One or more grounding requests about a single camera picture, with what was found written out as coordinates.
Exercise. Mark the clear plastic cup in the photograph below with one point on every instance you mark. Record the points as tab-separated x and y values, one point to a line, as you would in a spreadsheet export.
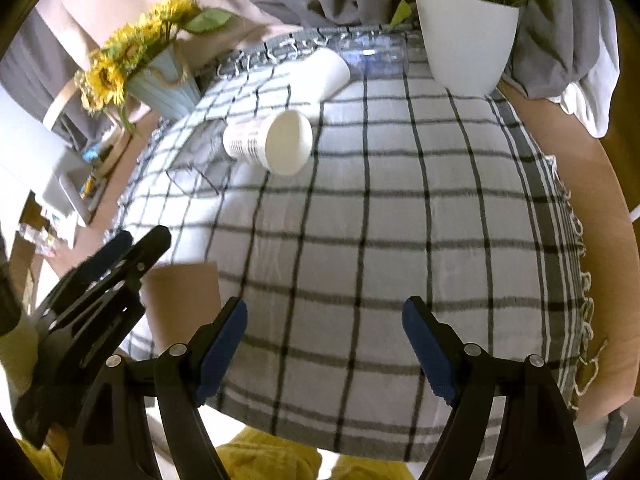
374	52
200	157

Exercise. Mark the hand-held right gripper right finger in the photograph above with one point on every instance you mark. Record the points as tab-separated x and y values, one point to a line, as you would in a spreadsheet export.
429	355

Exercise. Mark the checked grey white tablecloth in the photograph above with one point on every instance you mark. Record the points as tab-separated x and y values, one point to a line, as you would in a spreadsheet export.
380	240

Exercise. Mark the yellow clothing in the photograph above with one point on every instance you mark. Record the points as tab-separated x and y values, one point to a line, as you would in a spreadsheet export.
272	457

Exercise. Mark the white plant pot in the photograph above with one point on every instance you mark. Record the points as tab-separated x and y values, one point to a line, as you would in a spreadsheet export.
462	42

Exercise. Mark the light blue ribbed vase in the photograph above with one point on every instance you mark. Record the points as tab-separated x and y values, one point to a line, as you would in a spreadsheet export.
162	85

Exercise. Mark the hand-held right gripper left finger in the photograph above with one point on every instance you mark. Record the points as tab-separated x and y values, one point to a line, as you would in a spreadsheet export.
223	347

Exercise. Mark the plain white paper cup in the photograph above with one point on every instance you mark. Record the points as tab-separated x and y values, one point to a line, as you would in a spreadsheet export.
322	79

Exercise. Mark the printed white paper cup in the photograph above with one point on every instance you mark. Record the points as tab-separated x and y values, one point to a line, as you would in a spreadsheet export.
260	142

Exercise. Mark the wooden chair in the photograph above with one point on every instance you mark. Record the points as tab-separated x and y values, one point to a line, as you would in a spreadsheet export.
65	102

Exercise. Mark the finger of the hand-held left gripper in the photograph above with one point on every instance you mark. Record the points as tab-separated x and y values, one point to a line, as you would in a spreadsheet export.
111	256
149	251

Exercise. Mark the yellow sunflower bouquet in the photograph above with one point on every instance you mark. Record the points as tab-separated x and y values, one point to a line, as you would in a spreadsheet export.
125	47

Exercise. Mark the white cabinet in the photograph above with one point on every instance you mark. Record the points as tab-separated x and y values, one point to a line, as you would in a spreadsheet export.
35	160

